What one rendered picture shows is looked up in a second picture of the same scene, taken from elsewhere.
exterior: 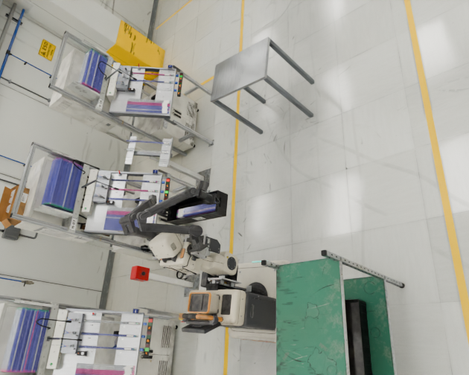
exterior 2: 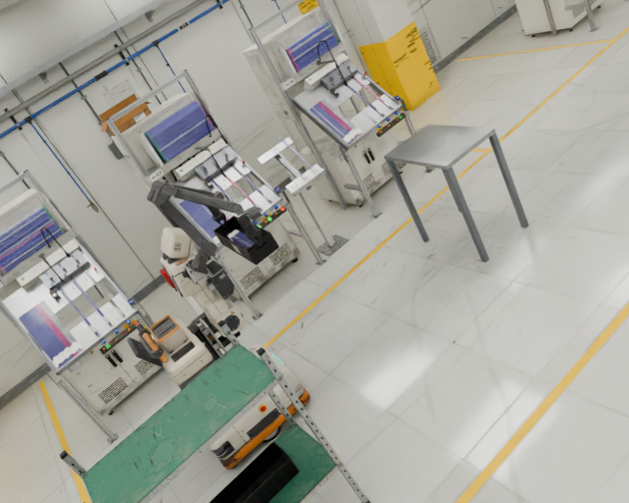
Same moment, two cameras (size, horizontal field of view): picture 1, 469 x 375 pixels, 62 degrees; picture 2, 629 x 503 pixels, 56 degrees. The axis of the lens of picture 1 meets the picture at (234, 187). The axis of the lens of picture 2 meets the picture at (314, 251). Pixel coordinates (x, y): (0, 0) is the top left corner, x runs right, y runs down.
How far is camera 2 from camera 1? 117 cm
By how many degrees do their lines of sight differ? 18
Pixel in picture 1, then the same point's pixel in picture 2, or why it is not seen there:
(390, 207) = (445, 417)
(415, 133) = (554, 361)
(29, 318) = (41, 221)
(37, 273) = (110, 207)
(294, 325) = (187, 404)
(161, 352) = (129, 371)
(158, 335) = not seen: hidden behind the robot
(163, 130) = (334, 161)
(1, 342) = (4, 223)
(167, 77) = (384, 107)
